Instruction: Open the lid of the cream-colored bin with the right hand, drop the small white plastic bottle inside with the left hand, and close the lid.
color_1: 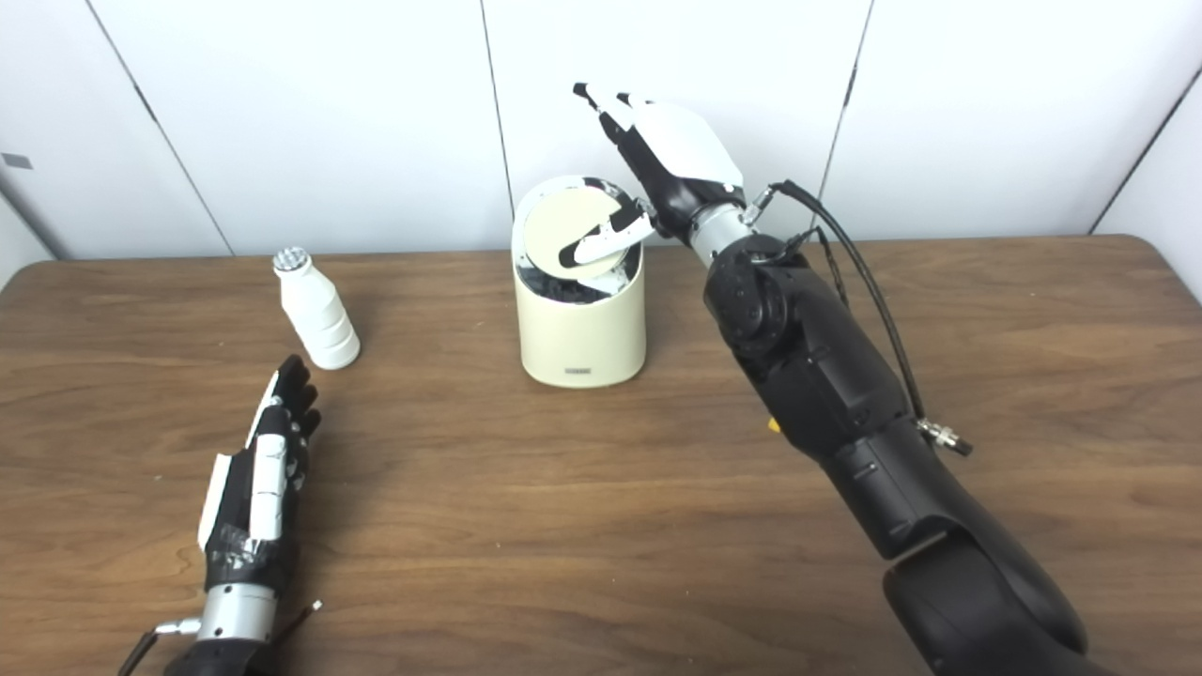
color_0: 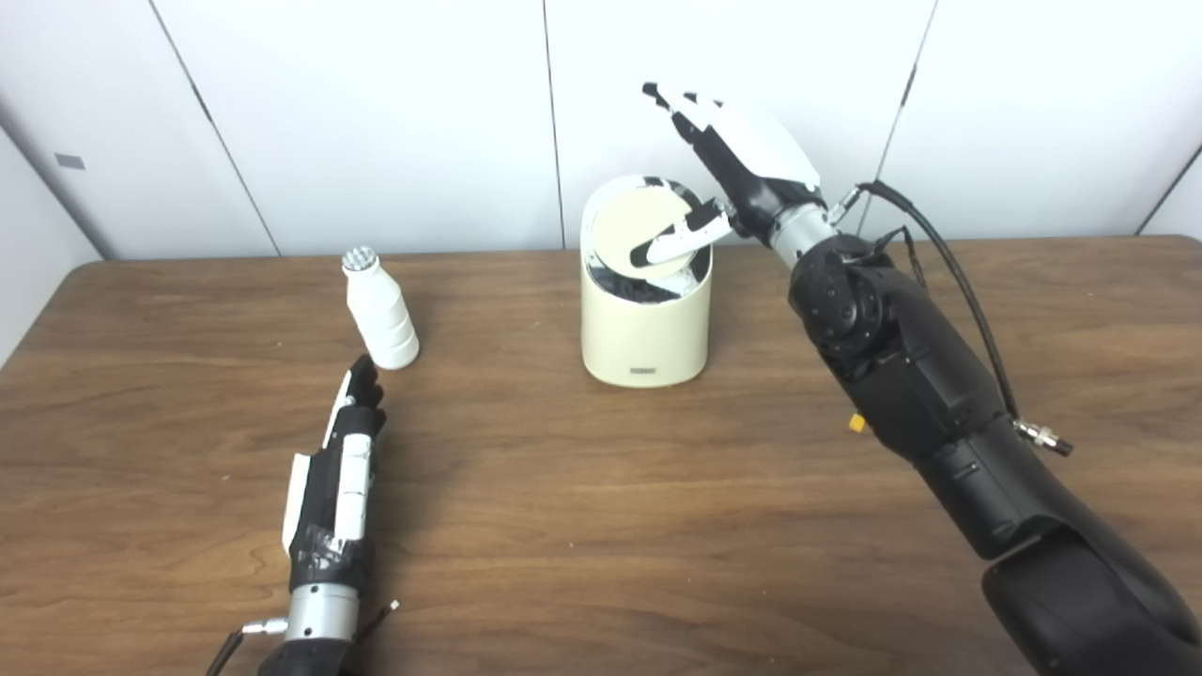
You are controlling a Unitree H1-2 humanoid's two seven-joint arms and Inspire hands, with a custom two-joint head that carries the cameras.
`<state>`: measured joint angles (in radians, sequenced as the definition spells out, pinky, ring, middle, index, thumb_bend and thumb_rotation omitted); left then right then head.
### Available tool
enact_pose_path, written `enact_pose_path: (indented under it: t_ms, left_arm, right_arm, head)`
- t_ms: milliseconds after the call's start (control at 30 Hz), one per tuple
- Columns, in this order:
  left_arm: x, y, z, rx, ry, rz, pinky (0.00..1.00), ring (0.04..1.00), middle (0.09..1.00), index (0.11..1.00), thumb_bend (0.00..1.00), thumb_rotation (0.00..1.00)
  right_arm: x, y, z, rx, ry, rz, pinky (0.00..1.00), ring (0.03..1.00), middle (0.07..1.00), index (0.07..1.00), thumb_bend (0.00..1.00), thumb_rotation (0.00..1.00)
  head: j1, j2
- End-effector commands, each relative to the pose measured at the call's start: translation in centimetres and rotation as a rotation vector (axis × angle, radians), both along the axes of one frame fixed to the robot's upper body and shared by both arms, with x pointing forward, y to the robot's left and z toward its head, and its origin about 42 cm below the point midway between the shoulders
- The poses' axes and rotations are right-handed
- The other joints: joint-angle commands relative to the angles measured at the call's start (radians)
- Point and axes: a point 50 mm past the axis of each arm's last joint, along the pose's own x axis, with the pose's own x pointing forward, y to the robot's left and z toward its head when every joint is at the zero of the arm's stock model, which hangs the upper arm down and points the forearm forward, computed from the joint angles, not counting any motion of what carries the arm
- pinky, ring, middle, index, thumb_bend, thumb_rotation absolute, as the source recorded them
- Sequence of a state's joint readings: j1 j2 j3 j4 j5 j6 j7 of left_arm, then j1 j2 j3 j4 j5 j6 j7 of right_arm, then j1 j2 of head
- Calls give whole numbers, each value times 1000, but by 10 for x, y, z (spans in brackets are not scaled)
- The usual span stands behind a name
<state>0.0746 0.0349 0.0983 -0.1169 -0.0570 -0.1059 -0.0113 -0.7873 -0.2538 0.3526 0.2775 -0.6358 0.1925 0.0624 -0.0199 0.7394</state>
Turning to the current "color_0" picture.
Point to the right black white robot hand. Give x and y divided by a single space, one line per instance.
761 150

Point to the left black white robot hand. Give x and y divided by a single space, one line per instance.
352 479

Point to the round cream bin lid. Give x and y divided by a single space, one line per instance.
624 225

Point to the small white plastic bottle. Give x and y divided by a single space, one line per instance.
380 314

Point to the cream-colored bin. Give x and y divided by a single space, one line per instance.
643 333

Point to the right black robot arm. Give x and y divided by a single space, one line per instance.
920 376

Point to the black bin liner bag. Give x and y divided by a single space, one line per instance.
624 286

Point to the small gray wall label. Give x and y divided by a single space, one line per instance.
69 161

